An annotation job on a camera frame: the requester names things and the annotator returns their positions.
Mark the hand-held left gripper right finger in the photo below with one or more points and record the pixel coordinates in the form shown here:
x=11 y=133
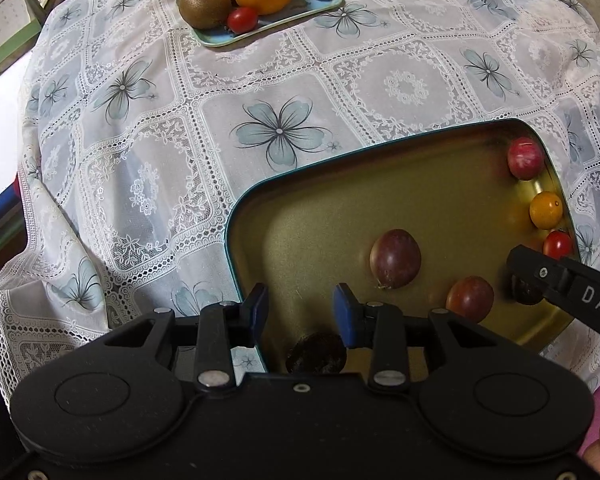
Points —
x=342 y=316

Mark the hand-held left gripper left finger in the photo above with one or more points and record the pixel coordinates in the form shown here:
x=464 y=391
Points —
x=260 y=311

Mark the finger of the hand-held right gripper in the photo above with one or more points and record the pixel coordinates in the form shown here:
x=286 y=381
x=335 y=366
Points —
x=535 y=270

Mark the red cherry tomato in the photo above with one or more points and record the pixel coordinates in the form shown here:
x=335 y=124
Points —
x=242 y=19
x=557 y=245

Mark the orange cherry tomato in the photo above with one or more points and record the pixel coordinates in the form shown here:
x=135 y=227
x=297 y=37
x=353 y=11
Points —
x=546 y=209

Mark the large purple plum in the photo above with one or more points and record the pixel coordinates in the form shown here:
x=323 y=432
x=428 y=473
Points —
x=395 y=258

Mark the gold metal tin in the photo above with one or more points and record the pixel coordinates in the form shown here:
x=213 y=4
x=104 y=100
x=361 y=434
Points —
x=305 y=240

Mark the pink red plum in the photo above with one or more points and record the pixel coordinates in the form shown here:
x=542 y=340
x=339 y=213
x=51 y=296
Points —
x=525 y=158

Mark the white lace floral tablecloth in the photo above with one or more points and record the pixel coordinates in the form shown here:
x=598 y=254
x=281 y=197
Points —
x=130 y=185

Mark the green ceramic plate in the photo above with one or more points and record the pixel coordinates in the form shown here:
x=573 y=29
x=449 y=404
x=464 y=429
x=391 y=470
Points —
x=290 y=12

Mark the brown kiwi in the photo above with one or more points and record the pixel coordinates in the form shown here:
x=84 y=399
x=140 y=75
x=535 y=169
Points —
x=205 y=7

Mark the desk calendar with green base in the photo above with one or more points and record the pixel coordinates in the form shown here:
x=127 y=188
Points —
x=0 y=30

